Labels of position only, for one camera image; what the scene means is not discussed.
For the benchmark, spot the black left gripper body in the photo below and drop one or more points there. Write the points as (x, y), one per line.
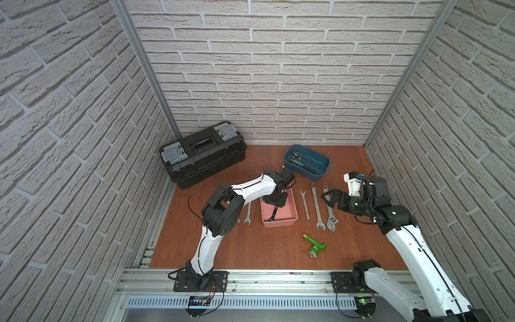
(277, 199)

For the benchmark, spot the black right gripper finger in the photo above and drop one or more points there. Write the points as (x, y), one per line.
(328, 195)
(329, 201)

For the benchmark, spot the large silver adjustable wrench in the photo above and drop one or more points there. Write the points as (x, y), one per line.
(332, 220)

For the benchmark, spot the teal plastic bin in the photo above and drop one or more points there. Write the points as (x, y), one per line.
(317, 160)

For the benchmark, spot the small silver 14 wrench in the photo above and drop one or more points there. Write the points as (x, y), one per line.
(306, 211)

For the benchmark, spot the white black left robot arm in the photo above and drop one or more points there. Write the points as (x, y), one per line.
(222, 210)

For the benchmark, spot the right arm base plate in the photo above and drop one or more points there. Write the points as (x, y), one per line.
(345, 282)

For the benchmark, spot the green toy drill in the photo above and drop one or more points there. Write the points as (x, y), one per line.
(316, 246)

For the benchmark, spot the right controller circuit board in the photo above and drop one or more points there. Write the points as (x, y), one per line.
(365, 306)

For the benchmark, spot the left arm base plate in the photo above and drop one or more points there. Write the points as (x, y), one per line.
(213, 281)

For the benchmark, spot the controller circuit board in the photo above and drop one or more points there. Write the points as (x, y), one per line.
(365, 306)
(198, 305)

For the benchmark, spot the silver 16 combination wrench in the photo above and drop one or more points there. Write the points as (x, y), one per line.
(272, 218)

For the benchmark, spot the aluminium corner post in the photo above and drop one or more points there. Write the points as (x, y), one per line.
(131, 31)
(427, 41)

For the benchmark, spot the left aluminium corner post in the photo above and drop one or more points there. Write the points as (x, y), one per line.
(131, 31)

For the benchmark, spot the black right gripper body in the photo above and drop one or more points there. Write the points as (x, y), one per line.
(354, 204)

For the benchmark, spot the black grey toolbox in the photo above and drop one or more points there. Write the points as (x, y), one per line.
(201, 155)

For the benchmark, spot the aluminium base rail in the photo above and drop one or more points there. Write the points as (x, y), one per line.
(311, 290)

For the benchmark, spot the silver 22 combination wrench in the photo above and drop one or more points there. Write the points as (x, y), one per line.
(320, 224)

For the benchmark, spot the right aluminium corner post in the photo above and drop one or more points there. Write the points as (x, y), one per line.
(427, 41)

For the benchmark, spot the left controller circuit board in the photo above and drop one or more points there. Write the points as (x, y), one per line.
(198, 305)

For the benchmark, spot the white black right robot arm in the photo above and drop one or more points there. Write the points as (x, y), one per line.
(439, 300)

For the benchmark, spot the pink plastic storage box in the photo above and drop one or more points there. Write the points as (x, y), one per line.
(285, 216)

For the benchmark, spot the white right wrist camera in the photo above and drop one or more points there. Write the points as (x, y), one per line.
(354, 183)

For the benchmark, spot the black yellow screwdriver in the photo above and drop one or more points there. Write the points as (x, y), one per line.
(299, 161)

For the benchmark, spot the silver 19 combination wrench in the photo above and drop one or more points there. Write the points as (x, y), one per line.
(247, 220)

